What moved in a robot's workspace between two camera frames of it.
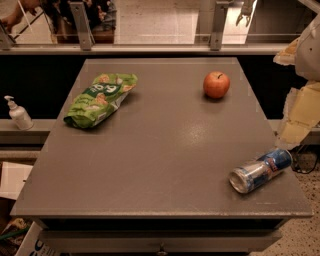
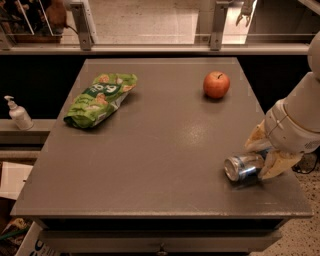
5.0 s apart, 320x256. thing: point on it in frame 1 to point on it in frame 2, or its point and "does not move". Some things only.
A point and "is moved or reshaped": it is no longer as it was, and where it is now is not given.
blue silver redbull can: [245, 178] is moved or reshaped
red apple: [216, 84] does not move
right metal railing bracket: [217, 32] does not move
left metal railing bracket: [82, 23] does not move
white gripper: [309, 55] to [289, 134]
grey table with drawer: [137, 158] does not move
